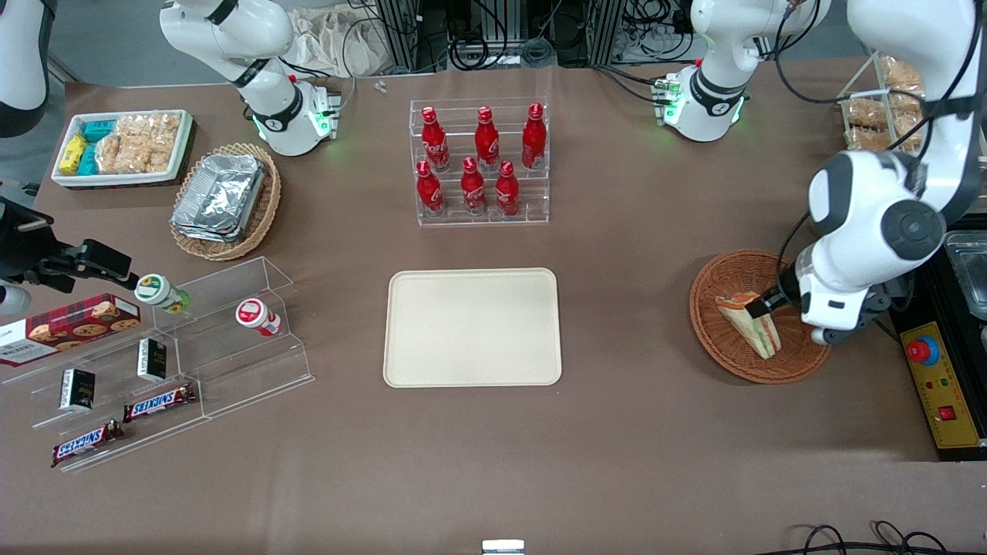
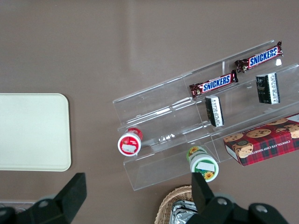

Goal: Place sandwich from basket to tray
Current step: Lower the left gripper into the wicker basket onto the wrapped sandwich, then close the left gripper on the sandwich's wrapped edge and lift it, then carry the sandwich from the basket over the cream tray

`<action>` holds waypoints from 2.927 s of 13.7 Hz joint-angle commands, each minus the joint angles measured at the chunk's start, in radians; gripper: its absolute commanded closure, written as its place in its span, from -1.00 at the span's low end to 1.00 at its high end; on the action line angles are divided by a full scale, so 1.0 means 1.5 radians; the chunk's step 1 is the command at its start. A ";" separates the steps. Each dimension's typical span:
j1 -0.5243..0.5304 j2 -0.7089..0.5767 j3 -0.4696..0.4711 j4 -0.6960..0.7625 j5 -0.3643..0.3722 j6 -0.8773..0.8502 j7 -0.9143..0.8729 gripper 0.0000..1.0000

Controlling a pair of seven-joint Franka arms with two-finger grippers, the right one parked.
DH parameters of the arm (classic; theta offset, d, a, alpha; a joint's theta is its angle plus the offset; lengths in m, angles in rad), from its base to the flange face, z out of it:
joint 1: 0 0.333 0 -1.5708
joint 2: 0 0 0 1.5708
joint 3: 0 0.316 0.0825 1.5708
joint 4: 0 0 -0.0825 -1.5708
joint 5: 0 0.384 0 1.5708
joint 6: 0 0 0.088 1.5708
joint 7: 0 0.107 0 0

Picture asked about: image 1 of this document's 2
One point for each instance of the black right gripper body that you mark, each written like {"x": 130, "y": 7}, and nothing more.
{"x": 21, "y": 245}

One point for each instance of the triangle sandwich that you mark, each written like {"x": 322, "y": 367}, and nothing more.
{"x": 752, "y": 327}

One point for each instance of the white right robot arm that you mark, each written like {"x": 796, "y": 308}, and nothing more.
{"x": 270, "y": 92}

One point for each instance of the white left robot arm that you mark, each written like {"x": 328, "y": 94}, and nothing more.
{"x": 887, "y": 208}

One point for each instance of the brown wicker basket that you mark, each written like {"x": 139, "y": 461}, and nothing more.
{"x": 708, "y": 327}

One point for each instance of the light wicker basket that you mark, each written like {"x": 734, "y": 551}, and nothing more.
{"x": 266, "y": 208}

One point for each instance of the beige plastic tray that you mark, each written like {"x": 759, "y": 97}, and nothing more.
{"x": 472, "y": 327}

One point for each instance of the red cookie box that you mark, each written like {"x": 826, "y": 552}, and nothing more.
{"x": 69, "y": 327}

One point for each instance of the green cap yogurt bottle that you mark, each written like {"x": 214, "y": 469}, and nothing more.
{"x": 158, "y": 291}

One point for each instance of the white rectangular snack bin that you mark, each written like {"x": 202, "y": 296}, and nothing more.
{"x": 65, "y": 176}

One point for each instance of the black appliance base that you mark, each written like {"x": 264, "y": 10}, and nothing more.
{"x": 937, "y": 297}

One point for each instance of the red emergency stop button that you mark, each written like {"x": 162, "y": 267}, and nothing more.
{"x": 922, "y": 351}

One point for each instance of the teal snack pack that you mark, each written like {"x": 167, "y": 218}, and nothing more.
{"x": 88, "y": 160}
{"x": 99, "y": 129}

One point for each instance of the yellow snack pack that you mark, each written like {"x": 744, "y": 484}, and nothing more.
{"x": 73, "y": 153}

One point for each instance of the small black box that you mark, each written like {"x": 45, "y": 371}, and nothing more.
{"x": 152, "y": 360}
{"x": 77, "y": 389}

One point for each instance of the clear rice cracker bag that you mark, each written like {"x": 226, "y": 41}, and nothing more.
{"x": 131, "y": 156}
{"x": 154, "y": 127}

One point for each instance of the stacked foil containers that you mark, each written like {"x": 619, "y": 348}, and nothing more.
{"x": 220, "y": 196}

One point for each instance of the clear rectangular pan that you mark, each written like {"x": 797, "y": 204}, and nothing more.
{"x": 968, "y": 270}

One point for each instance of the Snickers chocolate bar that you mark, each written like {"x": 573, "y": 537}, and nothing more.
{"x": 158, "y": 402}
{"x": 85, "y": 443}

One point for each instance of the yellow control panel box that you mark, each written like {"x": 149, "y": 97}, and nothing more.
{"x": 952, "y": 393}

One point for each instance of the bagged fried snack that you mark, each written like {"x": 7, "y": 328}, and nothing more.
{"x": 870, "y": 140}
{"x": 865, "y": 114}
{"x": 901, "y": 73}
{"x": 908, "y": 102}
{"x": 910, "y": 129}

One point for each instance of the red cap yogurt bottle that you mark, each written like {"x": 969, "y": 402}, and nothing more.
{"x": 257, "y": 316}

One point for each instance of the clear acrylic stepped shelf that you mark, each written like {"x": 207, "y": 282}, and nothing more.
{"x": 231, "y": 362}

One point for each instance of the clear acrylic bottle rack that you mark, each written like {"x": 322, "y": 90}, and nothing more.
{"x": 532, "y": 200}

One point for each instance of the red cola bottle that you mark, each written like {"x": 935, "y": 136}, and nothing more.
{"x": 473, "y": 189}
{"x": 429, "y": 191}
{"x": 506, "y": 191}
{"x": 434, "y": 142}
{"x": 533, "y": 137}
{"x": 486, "y": 140}

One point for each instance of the white cloth bag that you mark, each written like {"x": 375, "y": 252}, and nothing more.
{"x": 331, "y": 42}

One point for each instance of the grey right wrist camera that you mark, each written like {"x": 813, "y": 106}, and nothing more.
{"x": 11, "y": 301}

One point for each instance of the aluminium frame post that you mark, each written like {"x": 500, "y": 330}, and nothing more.
{"x": 399, "y": 35}
{"x": 608, "y": 31}

